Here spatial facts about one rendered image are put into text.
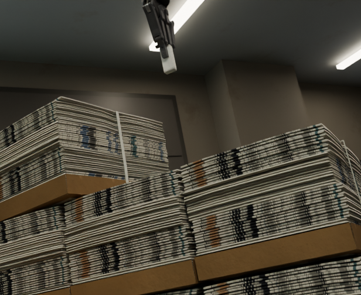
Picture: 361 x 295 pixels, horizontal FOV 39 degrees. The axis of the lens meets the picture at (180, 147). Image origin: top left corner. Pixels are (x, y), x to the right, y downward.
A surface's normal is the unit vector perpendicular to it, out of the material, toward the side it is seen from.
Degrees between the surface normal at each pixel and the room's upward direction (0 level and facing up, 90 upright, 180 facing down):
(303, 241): 91
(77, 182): 92
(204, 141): 90
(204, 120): 90
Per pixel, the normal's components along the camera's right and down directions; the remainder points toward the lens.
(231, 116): -0.87, 0.01
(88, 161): 0.77, -0.32
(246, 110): 0.47, -0.34
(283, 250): -0.47, -0.17
